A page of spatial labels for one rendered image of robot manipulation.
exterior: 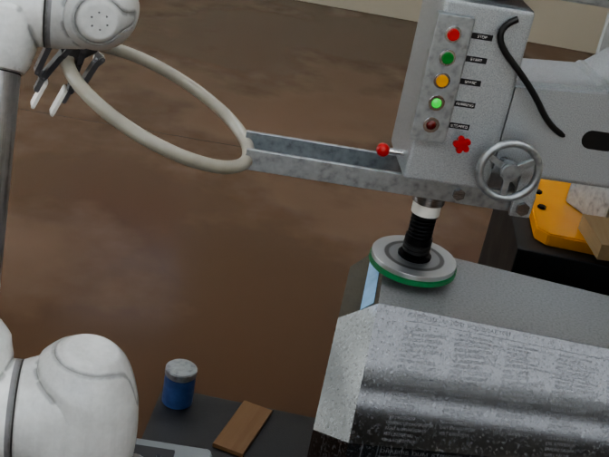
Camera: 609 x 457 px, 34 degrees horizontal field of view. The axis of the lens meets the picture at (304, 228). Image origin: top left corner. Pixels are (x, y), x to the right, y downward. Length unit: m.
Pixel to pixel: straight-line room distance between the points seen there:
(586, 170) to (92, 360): 1.30
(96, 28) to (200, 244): 2.76
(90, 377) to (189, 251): 2.68
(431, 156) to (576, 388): 0.64
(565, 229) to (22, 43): 1.98
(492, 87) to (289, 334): 1.74
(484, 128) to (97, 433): 1.15
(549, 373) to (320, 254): 2.05
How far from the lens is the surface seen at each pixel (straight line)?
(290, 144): 2.39
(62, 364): 1.52
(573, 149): 2.35
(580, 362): 2.45
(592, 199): 3.24
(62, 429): 1.54
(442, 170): 2.29
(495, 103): 2.25
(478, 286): 2.56
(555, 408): 2.41
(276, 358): 3.57
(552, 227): 3.12
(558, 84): 2.30
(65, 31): 1.56
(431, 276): 2.42
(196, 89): 2.50
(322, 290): 4.03
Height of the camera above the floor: 1.99
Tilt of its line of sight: 26 degrees down
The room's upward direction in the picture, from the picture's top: 11 degrees clockwise
